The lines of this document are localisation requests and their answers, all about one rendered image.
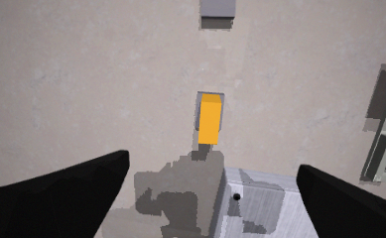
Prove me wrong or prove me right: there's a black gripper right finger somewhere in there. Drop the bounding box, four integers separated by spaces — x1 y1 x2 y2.
296 164 386 238

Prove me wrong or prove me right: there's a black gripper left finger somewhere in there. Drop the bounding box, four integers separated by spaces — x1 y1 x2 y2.
0 150 130 238

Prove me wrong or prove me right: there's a grey flat bar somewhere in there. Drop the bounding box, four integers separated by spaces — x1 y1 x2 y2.
201 0 236 20

